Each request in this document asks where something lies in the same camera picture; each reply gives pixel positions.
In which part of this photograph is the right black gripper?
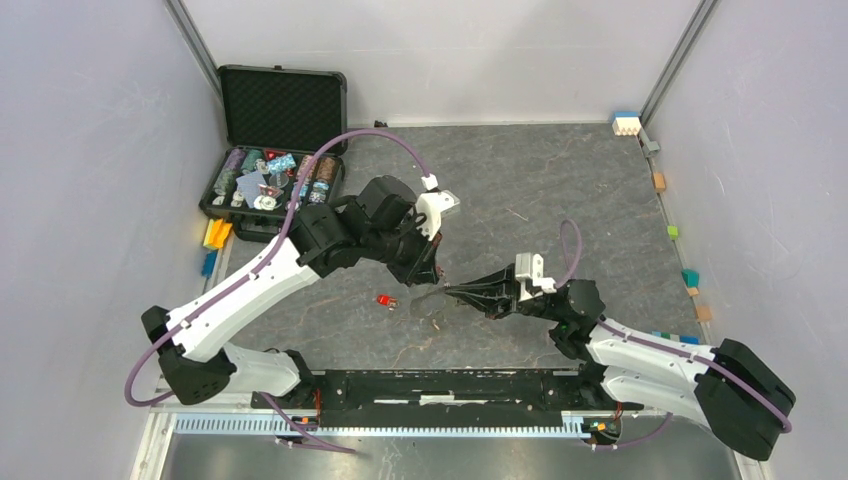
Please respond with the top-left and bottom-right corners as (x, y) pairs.
(443, 263), (564, 323)

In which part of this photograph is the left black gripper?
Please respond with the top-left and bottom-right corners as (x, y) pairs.
(364, 212), (443, 286)

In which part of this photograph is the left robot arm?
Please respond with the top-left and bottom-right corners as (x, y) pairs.
(142, 176), (459, 408)

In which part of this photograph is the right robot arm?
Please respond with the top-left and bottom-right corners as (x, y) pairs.
(445, 264), (796, 461)

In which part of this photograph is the small red tag key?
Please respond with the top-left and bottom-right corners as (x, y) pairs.
(376, 294), (399, 310)

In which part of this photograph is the blue green lego stack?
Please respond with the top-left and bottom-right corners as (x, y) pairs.
(652, 331), (700, 345)

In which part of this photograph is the teal cube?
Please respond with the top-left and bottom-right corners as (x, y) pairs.
(681, 268), (700, 288)

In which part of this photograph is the orange wooden cube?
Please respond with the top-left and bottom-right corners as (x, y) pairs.
(652, 172), (667, 194)

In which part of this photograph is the yellow orange toy block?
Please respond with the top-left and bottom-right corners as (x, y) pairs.
(202, 219), (233, 250)

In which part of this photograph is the black poker chip case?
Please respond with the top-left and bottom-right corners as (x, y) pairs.
(199, 65), (348, 243)

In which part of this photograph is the tan wooden cube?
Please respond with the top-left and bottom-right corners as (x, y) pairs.
(695, 305), (713, 323)

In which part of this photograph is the grey block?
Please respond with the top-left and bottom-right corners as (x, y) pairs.
(638, 128), (661, 159)

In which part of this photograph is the white blue toy block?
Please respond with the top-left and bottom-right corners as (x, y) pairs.
(611, 111), (642, 136)

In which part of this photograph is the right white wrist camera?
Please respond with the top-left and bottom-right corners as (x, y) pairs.
(514, 252), (557, 302)

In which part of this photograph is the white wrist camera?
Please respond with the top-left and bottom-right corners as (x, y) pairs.
(514, 252), (557, 302)
(415, 174), (460, 241)

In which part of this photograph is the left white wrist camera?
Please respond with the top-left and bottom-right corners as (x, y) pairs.
(415, 174), (460, 241)

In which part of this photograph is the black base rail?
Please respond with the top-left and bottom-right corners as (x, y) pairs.
(272, 369), (641, 428)

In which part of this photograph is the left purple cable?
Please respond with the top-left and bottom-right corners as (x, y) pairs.
(123, 128), (437, 456)

